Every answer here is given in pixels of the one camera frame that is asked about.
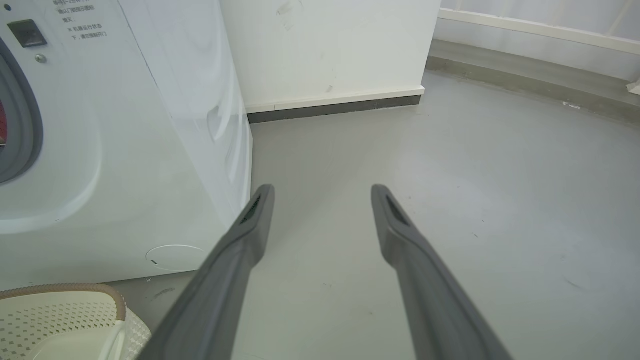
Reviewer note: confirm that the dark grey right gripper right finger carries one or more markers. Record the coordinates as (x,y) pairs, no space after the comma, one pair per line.
(435,295)

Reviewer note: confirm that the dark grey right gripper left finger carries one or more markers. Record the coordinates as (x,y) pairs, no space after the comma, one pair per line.
(220,290)

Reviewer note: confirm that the cream perforated laundry basket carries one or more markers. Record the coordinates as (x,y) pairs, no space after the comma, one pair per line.
(65,325)

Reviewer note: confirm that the white front-load washing machine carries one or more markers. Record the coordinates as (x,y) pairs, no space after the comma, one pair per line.
(115,140)

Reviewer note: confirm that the red garment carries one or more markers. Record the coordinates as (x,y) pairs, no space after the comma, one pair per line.
(2,125)

